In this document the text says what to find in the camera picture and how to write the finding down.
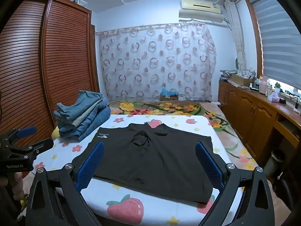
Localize wooden sideboard cabinet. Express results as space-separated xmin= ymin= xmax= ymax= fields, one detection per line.
xmin=219 ymin=79 xmax=301 ymax=167

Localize white air conditioner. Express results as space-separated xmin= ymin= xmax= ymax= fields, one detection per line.
xmin=179 ymin=0 xmax=224 ymax=23

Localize strawberry print bed sheet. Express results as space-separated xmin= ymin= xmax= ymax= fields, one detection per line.
xmin=22 ymin=114 xmax=245 ymax=226

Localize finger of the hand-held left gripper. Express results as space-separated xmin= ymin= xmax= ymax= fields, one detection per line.
xmin=6 ymin=138 xmax=54 ymax=160
xmin=5 ymin=126 xmax=37 ymax=144

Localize grey trash bin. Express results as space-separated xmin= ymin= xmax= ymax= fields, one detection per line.
xmin=270 ymin=148 xmax=286 ymax=180

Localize wooden louvered wardrobe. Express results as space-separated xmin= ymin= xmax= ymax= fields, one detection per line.
xmin=0 ymin=0 xmax=99 ymax=147

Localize beige folded pants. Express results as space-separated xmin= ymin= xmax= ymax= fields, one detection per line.
xmin=72 ymin=98 xmax=109 ymax=126

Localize grey-blue folded jeans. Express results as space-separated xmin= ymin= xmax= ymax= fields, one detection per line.
xmin=54 ymin=90 xmax=104 ymax=123

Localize blue plastic bag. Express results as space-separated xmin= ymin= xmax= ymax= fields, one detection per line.
xmin=160 ymin=88 xmax=179 ymax=96

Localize small cardboard box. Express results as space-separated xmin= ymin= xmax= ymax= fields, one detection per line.
xmin=160 ymin=93 xmax=179 ymax=102

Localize open cardboard box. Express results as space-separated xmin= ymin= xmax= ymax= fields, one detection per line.
xmin=229 ymin=73 xmax=255 ymax=87

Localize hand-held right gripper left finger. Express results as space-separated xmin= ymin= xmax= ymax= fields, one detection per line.
xmin=25 ymin=142 xmax=105 ymax=226

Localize black pants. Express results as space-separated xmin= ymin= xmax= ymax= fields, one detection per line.
xmin=72 ymin=122 xmax=214 ymax=205

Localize pink tissue pack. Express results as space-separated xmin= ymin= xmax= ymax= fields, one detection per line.
xmin=268 ymin=92 xmax=281 ymax=103

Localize beige tied curtain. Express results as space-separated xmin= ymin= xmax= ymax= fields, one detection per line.
xmin=224 ymin=0 xmax=247 ymax=71

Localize floral cloth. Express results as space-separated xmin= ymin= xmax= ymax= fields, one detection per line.
xmin=236 ymin=69 xmax=257 ymax=79

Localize pink bottle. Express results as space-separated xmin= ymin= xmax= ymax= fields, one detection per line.
xmin=259 ymin=76 xmax=269 ymax=96

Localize person's left hand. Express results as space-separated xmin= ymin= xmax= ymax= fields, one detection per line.
xmin=0 ymin=172 xmax=26 ymax=217

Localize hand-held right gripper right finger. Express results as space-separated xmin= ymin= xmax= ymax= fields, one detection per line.
xmin=195 ymin=142 xmax=275 ymax=226

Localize circle pattern sheer curtain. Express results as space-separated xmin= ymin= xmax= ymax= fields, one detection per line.
xmin=95 ymin=22 xmax=217 ymax=102

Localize blue denim folded jeans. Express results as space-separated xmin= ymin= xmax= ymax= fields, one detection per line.
xmin=59 ymin=105 xmax=111 ymax=142

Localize grey zebra window blind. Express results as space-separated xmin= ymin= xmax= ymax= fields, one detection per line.
xmin=253 ymin=0 xmax=301 ymax=86

